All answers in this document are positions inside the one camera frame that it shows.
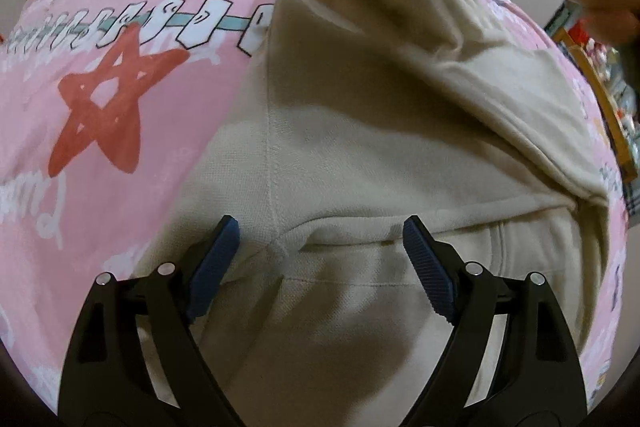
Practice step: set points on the pink printed blanket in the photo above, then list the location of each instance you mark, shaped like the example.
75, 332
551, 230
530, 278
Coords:
125, 82

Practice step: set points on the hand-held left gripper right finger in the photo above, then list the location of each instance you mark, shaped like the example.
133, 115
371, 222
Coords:
429, 269

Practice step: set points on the beige hoodie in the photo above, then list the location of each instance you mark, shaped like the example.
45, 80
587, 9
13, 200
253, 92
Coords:
360, 147

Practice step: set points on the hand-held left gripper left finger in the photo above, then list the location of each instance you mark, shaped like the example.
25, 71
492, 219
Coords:
214, 267

